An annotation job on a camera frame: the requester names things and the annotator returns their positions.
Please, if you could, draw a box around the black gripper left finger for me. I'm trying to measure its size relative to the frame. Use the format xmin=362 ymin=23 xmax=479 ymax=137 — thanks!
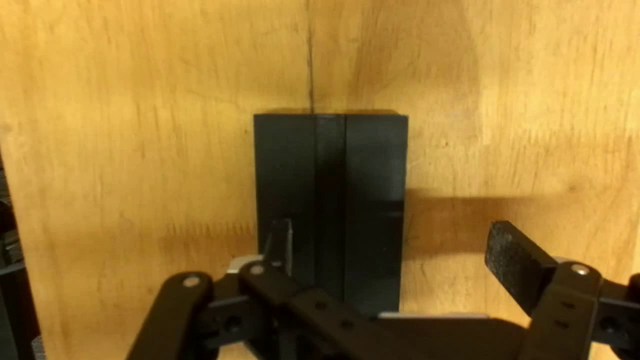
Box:
xmin=125 ymin=217 xmax=376 ymax=360

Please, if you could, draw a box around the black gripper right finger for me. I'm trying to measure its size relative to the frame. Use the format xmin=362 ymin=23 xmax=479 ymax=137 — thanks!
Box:
xmin=482 ymin=217 xmax=640 ymax=360

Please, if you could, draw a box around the wide black grooved block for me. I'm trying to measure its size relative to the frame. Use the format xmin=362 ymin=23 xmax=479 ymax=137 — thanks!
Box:
xmin=251 ymin=110 xmax=409 ymax=315

